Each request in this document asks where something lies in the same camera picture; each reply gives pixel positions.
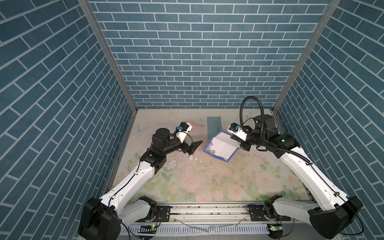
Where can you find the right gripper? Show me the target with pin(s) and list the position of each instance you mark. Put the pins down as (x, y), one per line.
(244, 145)

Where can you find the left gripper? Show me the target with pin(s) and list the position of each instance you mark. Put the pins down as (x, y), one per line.
(191, 149)

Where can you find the white letter paper blue border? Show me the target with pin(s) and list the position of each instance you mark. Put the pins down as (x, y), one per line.
(222, 147)

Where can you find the teal envelope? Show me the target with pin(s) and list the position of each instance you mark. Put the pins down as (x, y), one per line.
(214, 126)

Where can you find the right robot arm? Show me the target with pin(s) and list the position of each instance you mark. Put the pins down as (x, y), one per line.
(332, 211)

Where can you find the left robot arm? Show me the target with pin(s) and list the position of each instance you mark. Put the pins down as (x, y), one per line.
(150, 163)

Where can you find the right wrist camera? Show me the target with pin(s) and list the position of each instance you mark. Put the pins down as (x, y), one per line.
(237, 133)

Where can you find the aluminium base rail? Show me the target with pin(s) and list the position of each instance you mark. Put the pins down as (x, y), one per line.
(207, 213)

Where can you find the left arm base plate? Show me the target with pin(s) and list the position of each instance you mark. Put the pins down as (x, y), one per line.
(162, 214)

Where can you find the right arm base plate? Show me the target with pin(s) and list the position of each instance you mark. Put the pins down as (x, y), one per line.
(257, 213)

